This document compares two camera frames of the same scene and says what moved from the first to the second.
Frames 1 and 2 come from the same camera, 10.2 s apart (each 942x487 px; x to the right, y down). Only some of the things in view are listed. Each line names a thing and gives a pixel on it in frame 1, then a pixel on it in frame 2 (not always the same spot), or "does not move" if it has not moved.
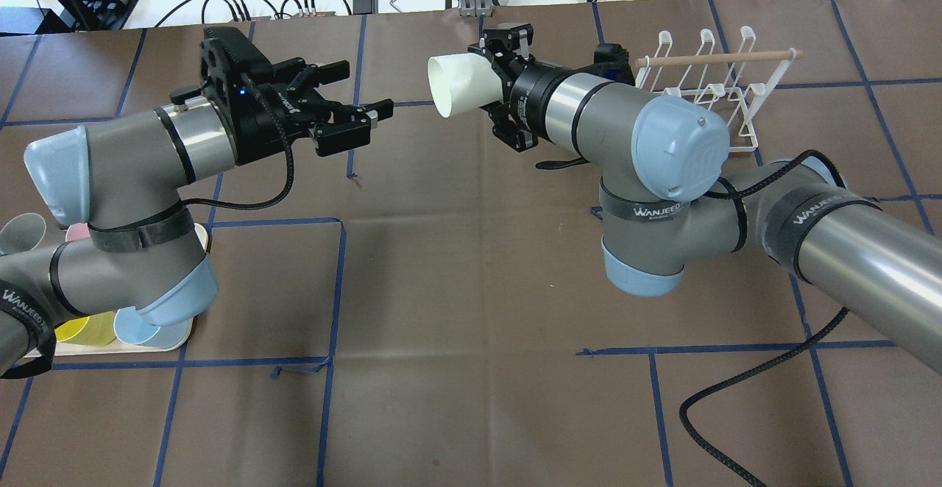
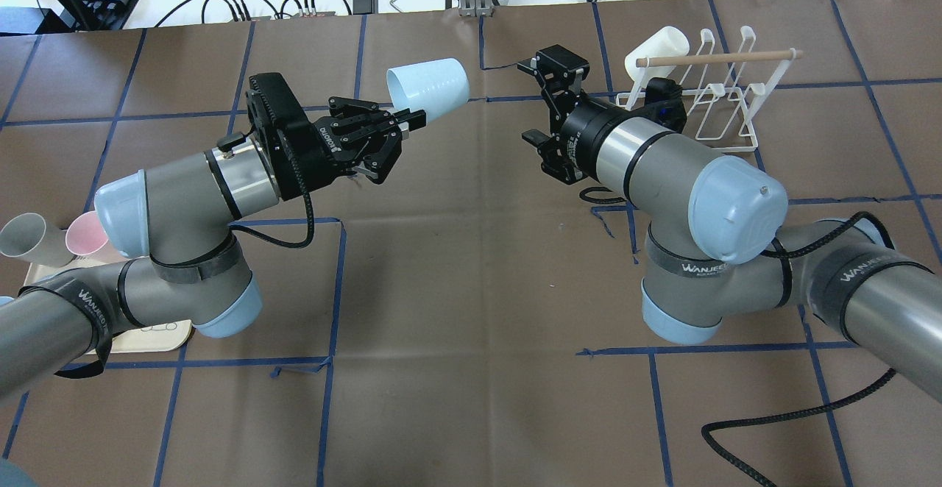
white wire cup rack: [737, 82] does not move
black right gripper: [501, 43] to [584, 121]
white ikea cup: [462, 82] to [666, 41]
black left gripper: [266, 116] to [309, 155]
